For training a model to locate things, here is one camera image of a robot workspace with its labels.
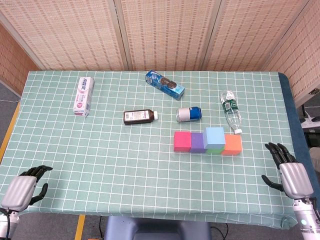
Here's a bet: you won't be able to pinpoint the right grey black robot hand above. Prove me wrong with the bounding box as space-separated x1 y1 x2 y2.
261 142 315 200

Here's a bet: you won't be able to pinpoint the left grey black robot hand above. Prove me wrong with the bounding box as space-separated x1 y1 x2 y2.
0 164 54 213

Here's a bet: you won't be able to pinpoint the orange foam cube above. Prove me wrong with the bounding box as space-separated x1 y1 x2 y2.
221 133 244 157

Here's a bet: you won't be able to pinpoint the green foam cube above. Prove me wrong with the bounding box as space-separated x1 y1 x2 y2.
205 146 225 155

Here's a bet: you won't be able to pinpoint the light blue foam cube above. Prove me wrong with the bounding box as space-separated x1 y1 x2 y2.
202 126 226 151

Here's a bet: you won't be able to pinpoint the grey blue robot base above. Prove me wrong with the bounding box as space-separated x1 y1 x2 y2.
103 215 212 240

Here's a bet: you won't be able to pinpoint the dark blue table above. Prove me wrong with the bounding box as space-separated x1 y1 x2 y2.
277 72 320 216

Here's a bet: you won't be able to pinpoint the white power strip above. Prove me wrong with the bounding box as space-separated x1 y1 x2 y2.
299 112 320 130

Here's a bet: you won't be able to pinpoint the yellow floor tape strip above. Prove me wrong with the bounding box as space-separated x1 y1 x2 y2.
0 101 21 162
74 214 86 240

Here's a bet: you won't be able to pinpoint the clear water bottle green label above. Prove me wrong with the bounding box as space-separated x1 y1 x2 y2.
219 89 244 135

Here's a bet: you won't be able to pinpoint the green checked tablecloth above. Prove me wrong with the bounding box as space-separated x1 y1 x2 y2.
0 70 307 230

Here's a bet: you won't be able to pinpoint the purple foam cube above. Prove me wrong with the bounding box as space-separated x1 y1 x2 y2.
189 132 206 154

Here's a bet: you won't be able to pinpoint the pink white toothpaste box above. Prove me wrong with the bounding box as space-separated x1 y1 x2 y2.
72 76 95 118

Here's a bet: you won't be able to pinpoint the pink foam cube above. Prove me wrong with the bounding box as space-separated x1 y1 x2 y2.
173 131 193 153

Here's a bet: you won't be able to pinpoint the blue silver drink can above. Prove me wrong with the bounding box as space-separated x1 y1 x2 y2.
175 106 203 123

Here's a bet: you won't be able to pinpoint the brown medicine bottle white cap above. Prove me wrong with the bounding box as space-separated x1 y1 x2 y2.
122 108 159 126

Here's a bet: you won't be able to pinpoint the blue cookie box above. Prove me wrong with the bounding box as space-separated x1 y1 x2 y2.
145 69 186 101

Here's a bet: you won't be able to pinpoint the woven bamboo folding screen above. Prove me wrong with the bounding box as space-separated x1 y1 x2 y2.
0 0 320 102

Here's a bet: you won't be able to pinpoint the black floor cable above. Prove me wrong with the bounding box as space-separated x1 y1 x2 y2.
209 221 230 240

